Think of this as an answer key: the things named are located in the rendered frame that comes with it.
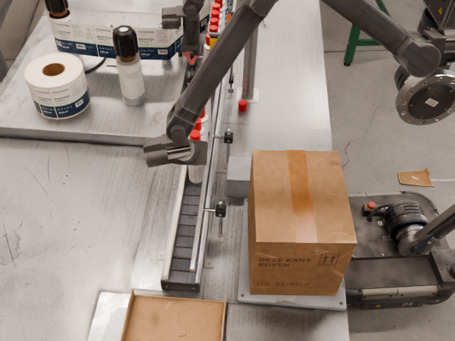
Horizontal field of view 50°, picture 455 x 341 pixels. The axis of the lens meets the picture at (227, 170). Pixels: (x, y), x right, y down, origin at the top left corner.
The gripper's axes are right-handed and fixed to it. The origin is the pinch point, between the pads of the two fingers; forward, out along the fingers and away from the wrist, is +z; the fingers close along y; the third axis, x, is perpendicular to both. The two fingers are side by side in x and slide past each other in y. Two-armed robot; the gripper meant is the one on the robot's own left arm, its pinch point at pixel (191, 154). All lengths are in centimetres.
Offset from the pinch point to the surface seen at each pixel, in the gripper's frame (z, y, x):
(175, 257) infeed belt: -0.7, 2.8, 29.7
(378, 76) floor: 200, -103, -74
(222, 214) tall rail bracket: -0.1, -9.7, 16.6
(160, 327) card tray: -9.2, 4.6, 47.1
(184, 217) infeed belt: 8.2, 2.1, 18.9
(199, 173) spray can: 13.0, -1.2, 5.1
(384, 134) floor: 163, -99, -29
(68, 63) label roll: 31, 50, -32
